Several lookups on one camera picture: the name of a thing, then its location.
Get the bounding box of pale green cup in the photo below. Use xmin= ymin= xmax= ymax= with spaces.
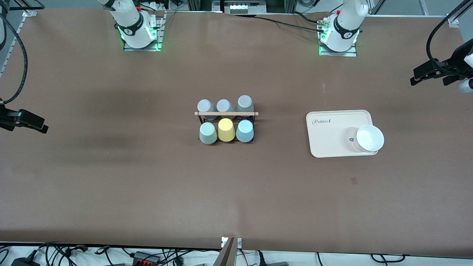
xmin=200 ymin=122 xmax=218 ymax=145

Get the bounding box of light blue cup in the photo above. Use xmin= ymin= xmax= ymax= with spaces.
xmin=236 ymin=120 xmax=255 ymax=143

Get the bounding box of white bowl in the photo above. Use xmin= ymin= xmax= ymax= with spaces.
xmin=353 ymin=125 xmax=385 ymax=153

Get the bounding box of beige plastic tray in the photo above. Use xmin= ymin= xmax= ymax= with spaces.
xmin=306 ymin=109 xmax=379 ymax=158

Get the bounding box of black power adapter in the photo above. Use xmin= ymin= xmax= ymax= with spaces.
xmin=10 ymin=257 xmax=40 ymax=266

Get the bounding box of grey cup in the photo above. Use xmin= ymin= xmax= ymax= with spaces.
xmin=197 ymin=99 xmax=217 ymax=121
xmin=236 ymin=95 xmax=255 ymax=118
xmin=216 ymin=99 xmax=237 ymax=119

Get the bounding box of black orange connector block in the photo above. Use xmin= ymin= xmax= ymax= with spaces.
xmin=132 ymin=251 xmax=162 ymax=265

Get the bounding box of yellow cup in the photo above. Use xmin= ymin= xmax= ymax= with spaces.
xmin=217 ymin=118 xmax=236 ymax=142

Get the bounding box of white terminal block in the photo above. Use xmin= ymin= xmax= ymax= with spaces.
xmin=229 ymin=3 xmax=252 ymax=14

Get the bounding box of black plug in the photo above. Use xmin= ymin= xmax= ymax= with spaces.
xmin=258 ymin=251 xmax=289 ymax=266

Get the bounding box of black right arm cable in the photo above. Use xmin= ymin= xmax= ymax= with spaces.
xmin=0 ymin=11 xmax=28 ymax=105

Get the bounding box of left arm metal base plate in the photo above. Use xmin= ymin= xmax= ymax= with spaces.
xmin=319 ymin=40 xmax=358 ymax=57

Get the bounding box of black base cable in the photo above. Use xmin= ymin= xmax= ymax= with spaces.
xmin=255 ymin=12 xmax=328 ymax=33

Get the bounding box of black wire cup rack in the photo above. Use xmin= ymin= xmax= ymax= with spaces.
xmin=195 ymin=109 xmax=259 ymax=144

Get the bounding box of black floor cable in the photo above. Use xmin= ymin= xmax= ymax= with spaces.
xmin=371 ymin=253 xmax=407 ymax=264

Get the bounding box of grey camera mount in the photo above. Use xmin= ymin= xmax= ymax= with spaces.
xmin=212 ymin=236 xmax=242 ymax=266

